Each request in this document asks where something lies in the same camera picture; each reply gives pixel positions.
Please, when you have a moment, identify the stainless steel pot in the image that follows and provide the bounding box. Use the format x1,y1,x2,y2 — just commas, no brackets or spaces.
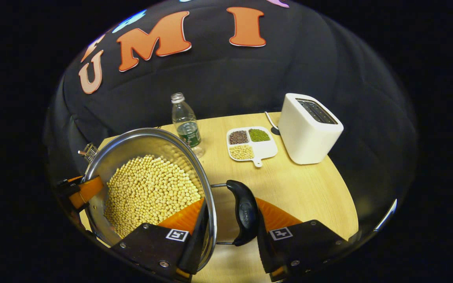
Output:
82,127,259,272

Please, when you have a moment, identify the clear plastic bottle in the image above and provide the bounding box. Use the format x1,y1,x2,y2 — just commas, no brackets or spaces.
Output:
171,92,205,158

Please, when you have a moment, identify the toaster power cable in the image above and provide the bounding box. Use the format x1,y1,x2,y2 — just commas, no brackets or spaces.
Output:
265,111,280,136

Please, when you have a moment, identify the white toaster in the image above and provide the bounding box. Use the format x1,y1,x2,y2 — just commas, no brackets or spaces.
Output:
278,93,344,165

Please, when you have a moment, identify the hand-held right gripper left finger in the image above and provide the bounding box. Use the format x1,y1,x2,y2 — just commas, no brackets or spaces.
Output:
110,198,210,281

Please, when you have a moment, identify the white divided bean dish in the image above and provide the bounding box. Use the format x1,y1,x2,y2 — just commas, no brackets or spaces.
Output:
226,126,278,168

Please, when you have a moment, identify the pile of soybeans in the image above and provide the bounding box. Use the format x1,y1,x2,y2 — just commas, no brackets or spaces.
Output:
103,154,203,239

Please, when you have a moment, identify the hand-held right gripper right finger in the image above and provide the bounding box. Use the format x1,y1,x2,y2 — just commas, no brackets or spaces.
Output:
255,197,347,281

